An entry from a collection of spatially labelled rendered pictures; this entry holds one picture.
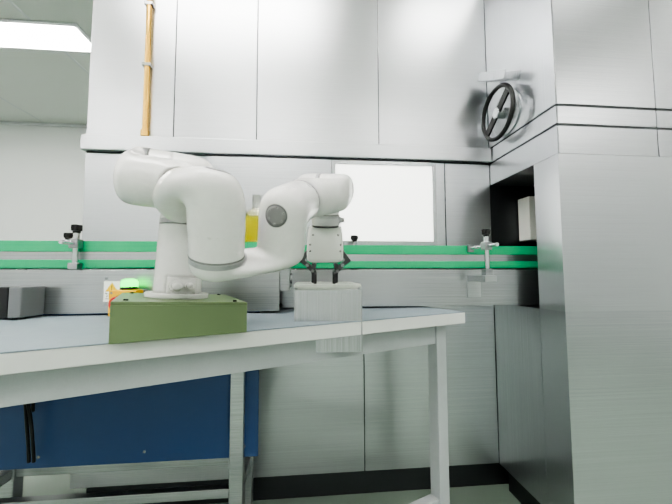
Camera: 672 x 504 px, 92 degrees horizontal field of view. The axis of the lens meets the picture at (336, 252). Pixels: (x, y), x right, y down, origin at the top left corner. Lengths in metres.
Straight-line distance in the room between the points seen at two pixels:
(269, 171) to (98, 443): 1.01
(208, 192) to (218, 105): 1.04
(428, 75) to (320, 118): 0.51
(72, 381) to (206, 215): 0.41
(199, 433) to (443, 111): 1.48
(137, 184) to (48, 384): 0.37
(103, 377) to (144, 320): 0.14
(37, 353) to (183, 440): 0.58
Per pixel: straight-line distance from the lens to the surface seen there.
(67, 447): 1.31
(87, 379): 0.77
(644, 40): 1.63
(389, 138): 1.46
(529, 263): 1.37
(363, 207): 1.32
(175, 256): 0.75
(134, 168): 0.68
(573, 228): 1.25
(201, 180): 0.49
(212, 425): 1.14
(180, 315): 0.68
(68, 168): 5.32
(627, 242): 1.37
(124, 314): 0.68
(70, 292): 1.20
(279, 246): 0.55
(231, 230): 0.50
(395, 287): 1.14
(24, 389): 0.78
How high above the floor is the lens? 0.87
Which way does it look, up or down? 4 degrees up
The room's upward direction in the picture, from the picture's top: straight up
